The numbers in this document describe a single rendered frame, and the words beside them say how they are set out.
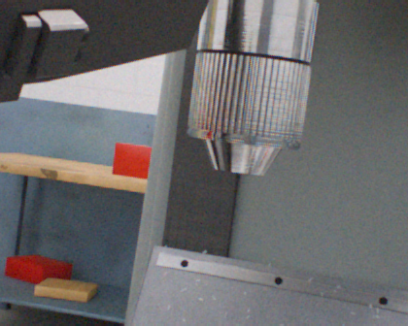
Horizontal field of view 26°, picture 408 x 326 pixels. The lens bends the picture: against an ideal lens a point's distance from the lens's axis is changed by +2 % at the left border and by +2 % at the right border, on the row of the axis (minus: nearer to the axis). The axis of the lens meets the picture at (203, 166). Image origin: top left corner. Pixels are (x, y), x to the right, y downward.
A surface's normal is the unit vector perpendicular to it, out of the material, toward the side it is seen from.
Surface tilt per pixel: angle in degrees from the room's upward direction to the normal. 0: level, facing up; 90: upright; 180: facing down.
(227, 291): 63
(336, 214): 90
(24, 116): 90
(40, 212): 90
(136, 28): 121
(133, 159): 90
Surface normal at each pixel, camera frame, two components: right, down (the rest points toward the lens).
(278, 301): -0.19, -0.43
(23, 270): -0.59, -0.03
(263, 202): -0.28, 0.02
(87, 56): 0.64, 0.63
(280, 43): 0.36, 0.10
